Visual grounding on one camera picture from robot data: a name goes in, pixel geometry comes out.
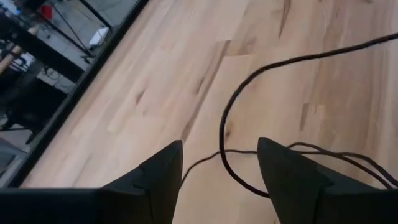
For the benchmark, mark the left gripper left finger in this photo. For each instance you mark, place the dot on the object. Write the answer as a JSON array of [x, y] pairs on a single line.
[[124, 205]]

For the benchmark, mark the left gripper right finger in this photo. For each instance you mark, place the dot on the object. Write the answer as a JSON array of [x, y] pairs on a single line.
[[311, 202]]

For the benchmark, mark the black aluminium table frame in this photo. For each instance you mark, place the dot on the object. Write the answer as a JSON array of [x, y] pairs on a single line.
[[74, 96]]

